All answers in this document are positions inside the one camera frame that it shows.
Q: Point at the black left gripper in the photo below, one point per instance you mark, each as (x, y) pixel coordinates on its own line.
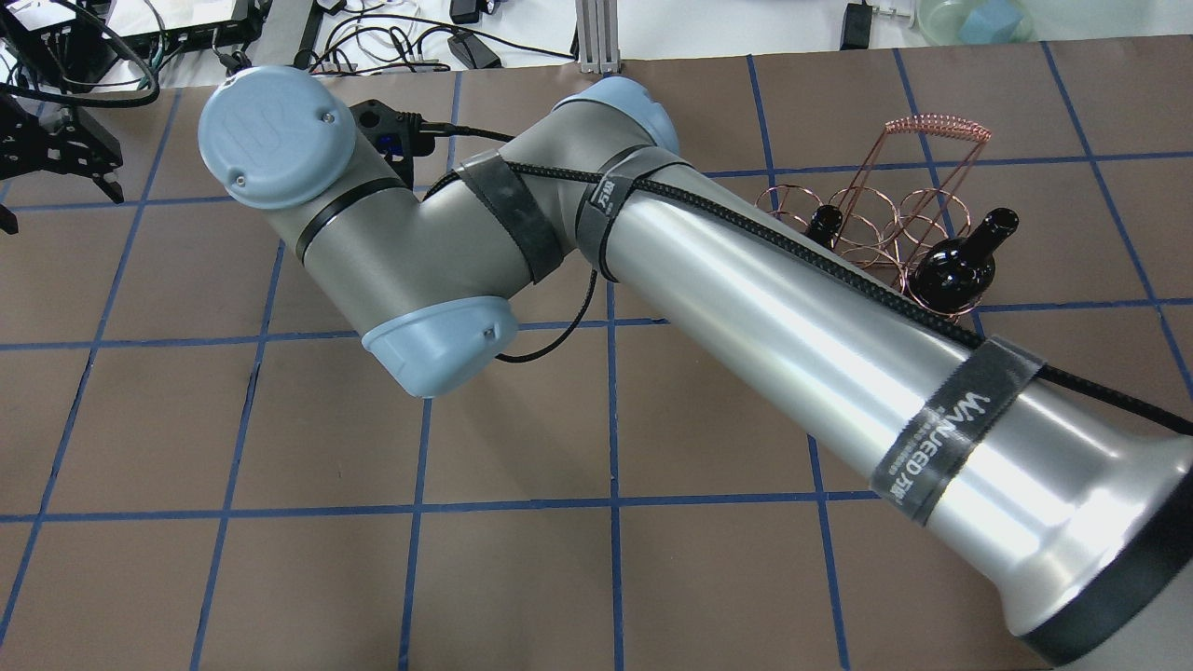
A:
(58, 147)

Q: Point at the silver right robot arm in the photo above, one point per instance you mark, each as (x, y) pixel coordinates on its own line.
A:
(1071, 498)

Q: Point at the dark wine bottle in basket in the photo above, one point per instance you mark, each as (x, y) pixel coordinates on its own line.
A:
(956, 272)

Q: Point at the black electronics box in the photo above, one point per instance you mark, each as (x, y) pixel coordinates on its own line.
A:
(162, 27)

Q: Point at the black power adapter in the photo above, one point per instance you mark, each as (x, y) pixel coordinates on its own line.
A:
(472, 52)

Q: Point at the black power brick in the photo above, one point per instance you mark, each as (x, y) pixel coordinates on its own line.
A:
(856, 26)

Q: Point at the clear bowl with blue sponge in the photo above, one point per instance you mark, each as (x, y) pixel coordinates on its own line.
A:
(954, 23)

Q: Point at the aluminium frame post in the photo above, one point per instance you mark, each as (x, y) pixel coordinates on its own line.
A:
(596, 30)

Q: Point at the copper wire wine basket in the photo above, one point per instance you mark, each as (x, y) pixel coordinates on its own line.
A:
(888, 236)

